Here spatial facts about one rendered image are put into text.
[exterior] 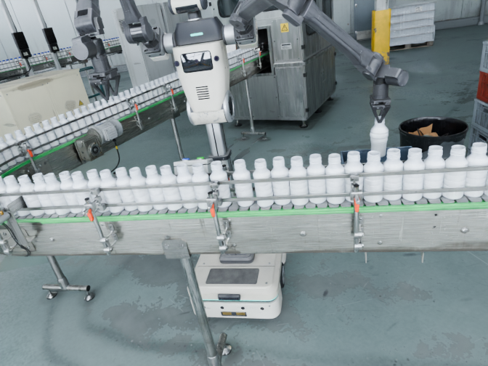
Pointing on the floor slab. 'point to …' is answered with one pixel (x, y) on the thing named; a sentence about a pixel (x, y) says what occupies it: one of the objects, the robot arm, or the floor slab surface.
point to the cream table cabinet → (40, 99)
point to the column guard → (381, 33)
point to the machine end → (285, 67)
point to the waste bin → (440, 126)
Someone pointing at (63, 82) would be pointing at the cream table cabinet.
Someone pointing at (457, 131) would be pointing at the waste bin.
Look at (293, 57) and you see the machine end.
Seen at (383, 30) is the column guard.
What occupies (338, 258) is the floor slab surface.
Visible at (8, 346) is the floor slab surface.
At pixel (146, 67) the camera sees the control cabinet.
